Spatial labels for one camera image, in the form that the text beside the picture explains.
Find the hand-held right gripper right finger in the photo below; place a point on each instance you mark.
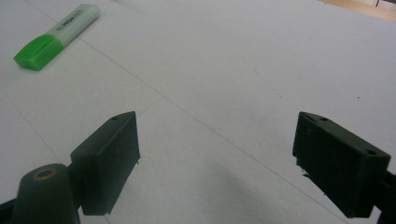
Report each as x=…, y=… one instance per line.
x=336, y=165

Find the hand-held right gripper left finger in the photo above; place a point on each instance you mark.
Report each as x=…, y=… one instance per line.
x=106, y=161

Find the green highlighter pen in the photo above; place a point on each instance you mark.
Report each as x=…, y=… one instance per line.
x=53, y=39

